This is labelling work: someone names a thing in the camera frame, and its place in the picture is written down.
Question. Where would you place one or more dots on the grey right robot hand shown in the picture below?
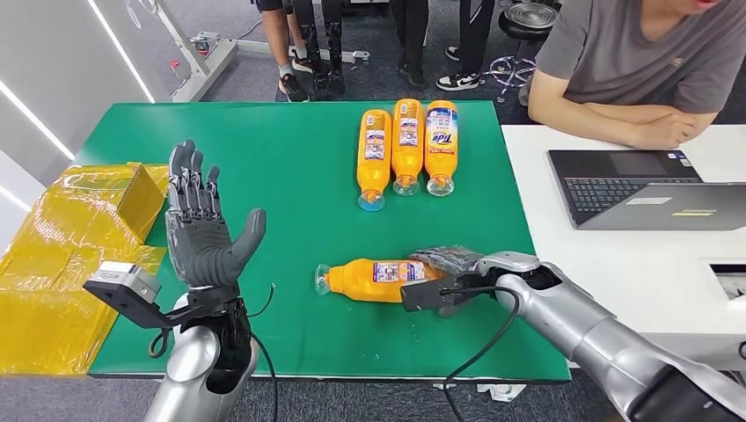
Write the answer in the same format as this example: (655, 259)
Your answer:
(449, 259)

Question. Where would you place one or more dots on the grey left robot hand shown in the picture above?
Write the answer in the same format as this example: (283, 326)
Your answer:
(198, 244)

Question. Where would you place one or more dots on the orange detergent bottle clear cap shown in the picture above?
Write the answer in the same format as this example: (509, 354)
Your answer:
(407, 160)
(361, 281)

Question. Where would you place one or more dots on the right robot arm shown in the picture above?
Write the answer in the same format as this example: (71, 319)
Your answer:
(583, 326)

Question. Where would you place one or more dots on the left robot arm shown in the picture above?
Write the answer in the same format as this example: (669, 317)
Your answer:
(192, 361)

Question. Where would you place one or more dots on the orange bottle Tide front label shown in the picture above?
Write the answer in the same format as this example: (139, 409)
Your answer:
(441, 166)

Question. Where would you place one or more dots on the orange detergent bottle blue cap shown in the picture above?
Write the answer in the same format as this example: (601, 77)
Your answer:
(373, 175)

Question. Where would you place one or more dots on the yellow taped cardboard box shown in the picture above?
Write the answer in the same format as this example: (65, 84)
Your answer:
(58, 262)

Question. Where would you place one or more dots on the black grey laptop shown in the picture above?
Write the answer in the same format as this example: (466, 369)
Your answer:
(612, 192)

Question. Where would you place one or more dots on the person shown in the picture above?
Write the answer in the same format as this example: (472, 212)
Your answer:
(414, 29)
(475, 35)
(275, 35)
(629, 52)

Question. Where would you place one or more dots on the black white humanoid robot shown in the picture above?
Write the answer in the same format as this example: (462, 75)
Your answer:
(333, 35)

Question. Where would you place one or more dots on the black chrome stool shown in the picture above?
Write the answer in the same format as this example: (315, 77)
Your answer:
(529, 17)

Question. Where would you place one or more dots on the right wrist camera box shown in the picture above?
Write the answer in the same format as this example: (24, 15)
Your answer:
(425, 296)

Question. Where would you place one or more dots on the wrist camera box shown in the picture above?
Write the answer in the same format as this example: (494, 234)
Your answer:
(125, 279)
(425, 296)

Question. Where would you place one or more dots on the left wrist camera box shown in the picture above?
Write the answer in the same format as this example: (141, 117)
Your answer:
(125, 279)

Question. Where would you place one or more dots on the white metal stand frame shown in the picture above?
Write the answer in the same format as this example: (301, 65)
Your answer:
(204, 70)

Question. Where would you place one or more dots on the white wall light strip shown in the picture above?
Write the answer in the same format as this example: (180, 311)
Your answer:
(35, 119)
(14, 199)
(120, 49)

